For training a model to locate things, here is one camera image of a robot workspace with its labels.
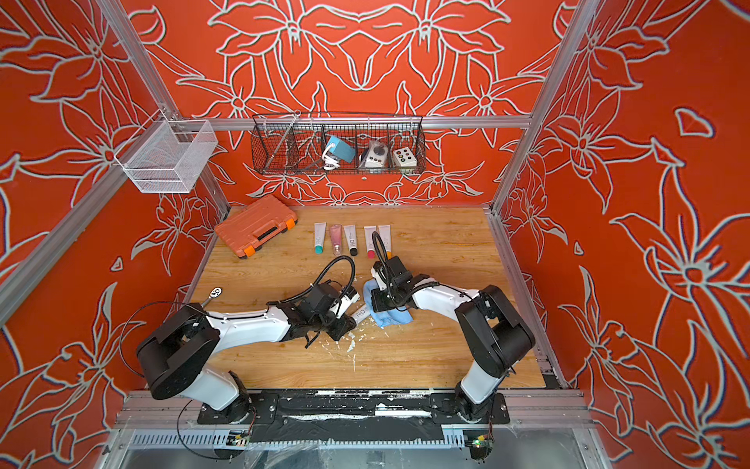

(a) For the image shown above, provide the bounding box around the blue microfiber cloth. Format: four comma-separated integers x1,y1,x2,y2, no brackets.
363,279,413,328

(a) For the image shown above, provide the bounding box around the orange cap toothpaste tube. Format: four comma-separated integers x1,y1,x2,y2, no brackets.
378,225,393,258

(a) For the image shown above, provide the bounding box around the pink cap toothpaste tube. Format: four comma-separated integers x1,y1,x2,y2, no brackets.
364,226,377,259

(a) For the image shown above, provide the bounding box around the black cap white tube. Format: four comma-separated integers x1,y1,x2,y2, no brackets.
343,225,359,257

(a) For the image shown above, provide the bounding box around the pink translucent tube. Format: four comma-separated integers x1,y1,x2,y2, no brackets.
329,224,344,257

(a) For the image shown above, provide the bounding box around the green cap toothpaste tube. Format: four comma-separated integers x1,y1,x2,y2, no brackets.
314,222,327,254

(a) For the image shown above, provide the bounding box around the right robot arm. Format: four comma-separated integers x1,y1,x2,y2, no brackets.
371,232,536,423

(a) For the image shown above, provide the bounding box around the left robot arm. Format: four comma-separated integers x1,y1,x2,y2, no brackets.
136,255,359,424

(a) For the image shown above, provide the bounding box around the ratchet wrench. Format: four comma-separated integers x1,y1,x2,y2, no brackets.
201,286,223,307

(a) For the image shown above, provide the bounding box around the orange tool case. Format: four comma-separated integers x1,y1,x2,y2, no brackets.
215,195,298,259

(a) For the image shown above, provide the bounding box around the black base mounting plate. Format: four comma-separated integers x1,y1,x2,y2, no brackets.
197,389,510,447

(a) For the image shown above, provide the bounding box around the white button box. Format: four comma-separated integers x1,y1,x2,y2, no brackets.
392,148,418,174

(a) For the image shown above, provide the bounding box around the white round dial device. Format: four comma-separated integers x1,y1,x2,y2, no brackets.
359,140,389,171

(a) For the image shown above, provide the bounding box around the teal white charger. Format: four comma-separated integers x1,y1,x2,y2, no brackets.
321,136,357,171

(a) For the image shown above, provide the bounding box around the clear plastic bin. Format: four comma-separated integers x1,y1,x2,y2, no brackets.
115,120,218,195

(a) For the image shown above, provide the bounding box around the black wire basket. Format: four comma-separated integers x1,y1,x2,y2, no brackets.
251,111,427,176

